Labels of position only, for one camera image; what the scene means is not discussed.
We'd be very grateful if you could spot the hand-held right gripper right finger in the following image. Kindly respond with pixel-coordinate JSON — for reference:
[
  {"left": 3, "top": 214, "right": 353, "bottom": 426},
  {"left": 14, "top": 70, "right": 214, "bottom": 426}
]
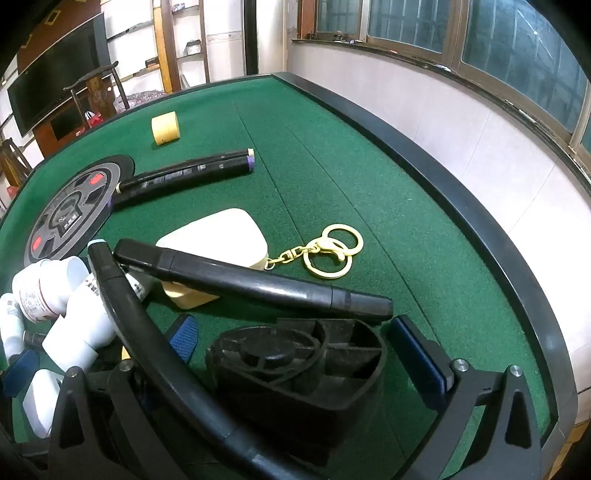
[{"left": 390, "top": 314, "right": 543, "bottom": 480}]

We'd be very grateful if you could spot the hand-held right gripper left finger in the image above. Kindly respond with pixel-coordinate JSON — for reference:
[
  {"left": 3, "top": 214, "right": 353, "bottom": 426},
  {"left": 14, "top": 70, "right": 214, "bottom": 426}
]
[{"left": 48, "top": 315, "right": 201, "bottom": 480}]

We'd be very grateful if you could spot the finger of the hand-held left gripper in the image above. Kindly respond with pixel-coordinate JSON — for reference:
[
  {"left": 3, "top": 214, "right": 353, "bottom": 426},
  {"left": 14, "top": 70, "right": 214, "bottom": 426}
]
[{"left": 0, "top": 348, "right": 42, "bottom": 398}]

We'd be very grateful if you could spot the small white bottle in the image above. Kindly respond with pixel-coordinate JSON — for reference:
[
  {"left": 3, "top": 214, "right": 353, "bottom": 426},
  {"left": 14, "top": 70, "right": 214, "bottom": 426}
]
[{"left": 0, "top": 293, "right": 26, "bottom": 361}]

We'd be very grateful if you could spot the black marker grey cap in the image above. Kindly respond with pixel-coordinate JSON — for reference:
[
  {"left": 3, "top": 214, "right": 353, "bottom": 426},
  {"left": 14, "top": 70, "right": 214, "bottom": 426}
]
[{"left": 88, "top": 239, "right": 305, "bottom": 480}]

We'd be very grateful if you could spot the white pill bottle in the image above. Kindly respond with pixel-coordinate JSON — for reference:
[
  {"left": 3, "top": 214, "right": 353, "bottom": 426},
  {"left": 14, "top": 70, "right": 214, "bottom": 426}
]
[{"left": 41, "top": 272, "right": 154, "bottom": 370}]

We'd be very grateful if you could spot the white bottle red label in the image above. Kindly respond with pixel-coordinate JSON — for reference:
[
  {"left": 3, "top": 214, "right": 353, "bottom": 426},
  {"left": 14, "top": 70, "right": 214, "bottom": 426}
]
[{"left": 11, "top": 257, "right": 93, "bottom": 324}]

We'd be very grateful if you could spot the plain black marker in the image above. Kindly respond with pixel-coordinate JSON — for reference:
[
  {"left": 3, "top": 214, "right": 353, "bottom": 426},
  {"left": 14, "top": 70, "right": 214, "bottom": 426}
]
[{"left": 113, "top": 239, "right": 394, "bottom": 324}]

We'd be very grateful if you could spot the black plastic holder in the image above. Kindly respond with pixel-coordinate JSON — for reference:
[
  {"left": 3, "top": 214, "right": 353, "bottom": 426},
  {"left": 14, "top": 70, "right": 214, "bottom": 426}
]
[{"left": 205, "top": 316, "right": 387, "bottom": 467}]

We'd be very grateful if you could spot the cream earbuds case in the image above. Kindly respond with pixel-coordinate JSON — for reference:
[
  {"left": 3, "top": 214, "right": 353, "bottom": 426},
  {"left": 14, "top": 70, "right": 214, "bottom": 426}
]
[{"left": 156, "top": 208, "right": 269, "bottom": 311}]

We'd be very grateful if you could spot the gold keyring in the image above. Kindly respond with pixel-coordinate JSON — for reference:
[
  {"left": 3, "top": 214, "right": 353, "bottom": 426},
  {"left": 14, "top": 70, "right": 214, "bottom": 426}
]
[{"left": 264, "top": 223, "right": 365, "bottom": 280}]

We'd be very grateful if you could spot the round table control panel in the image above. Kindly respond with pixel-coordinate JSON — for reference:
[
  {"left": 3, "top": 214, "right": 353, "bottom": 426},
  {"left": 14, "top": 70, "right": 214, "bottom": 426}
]
[{"left": 28, "top": 154, "right": 136, "bottom": 266}]

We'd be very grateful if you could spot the dark wooden chair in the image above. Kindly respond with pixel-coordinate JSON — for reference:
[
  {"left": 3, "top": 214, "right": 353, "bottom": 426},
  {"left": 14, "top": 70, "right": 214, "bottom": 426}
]
[
  {"left": 0, "top": 137, "right": 33, "bottom": 195},
  {"left": 69, "top": 61, "right": 132, "bottom": 134}
]

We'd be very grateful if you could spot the yellow tape roll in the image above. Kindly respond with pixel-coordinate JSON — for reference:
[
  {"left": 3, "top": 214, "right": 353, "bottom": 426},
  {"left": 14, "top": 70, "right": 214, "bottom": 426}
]
[{"left": 151, "top": 111, "right": 181, "bottom": 146}]

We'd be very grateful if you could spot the wooden television cabinet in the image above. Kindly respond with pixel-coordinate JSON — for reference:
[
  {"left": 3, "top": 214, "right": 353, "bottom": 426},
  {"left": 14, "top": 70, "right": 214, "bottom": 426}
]
[{"left": 32, "top": 99, "right": 93, "bottom": 158}]

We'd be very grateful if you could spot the black flat television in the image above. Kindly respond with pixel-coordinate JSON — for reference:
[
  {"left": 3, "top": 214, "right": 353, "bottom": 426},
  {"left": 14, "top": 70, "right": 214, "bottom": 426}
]
[{"left": 7, "top": 11, "right": 112, "bottom": 139}]

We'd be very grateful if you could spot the metal framed window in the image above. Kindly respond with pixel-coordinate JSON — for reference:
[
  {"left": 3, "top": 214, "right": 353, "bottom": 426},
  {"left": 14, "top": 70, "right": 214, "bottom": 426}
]
[{"left": 298, "top": 0, "right": 591, "bottom": 158}]

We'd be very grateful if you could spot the wooden wall shelf unit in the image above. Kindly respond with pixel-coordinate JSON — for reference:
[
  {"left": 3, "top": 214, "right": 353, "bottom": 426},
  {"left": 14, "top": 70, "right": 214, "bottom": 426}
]
[{"left": 99, "top": 0, "right": 213, "bottom": 93}]

